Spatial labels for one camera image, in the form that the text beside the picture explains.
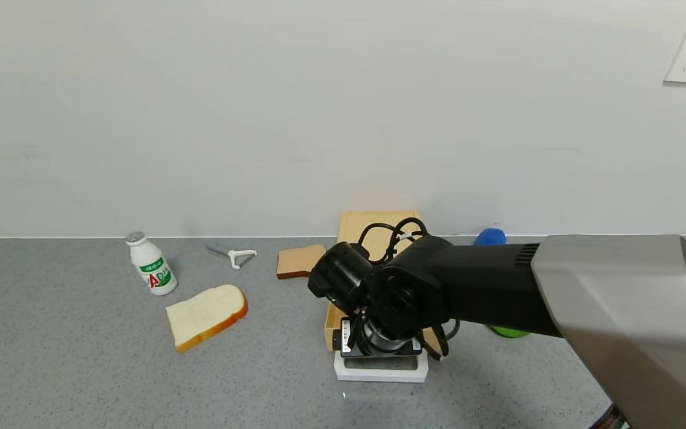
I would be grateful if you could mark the white milk drink bottle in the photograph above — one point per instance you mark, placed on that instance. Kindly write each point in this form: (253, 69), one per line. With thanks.
(150, 267)

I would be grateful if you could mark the blue cloth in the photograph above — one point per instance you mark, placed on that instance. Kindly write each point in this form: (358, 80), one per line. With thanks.
(490, 237)

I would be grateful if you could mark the white bread slice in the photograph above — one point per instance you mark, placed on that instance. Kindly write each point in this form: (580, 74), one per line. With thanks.
(204, 314)

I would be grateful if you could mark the white vegetable peeler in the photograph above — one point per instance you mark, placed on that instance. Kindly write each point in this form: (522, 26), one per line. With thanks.
(237, 257)

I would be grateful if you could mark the green lime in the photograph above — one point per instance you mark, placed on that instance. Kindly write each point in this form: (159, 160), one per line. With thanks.
(510, 332)

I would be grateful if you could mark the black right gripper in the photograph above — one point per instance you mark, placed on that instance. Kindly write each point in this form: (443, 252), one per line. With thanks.
(379, 347)

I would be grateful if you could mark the brown toast slice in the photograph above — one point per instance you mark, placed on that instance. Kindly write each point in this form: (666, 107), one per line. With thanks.
(295, 262)

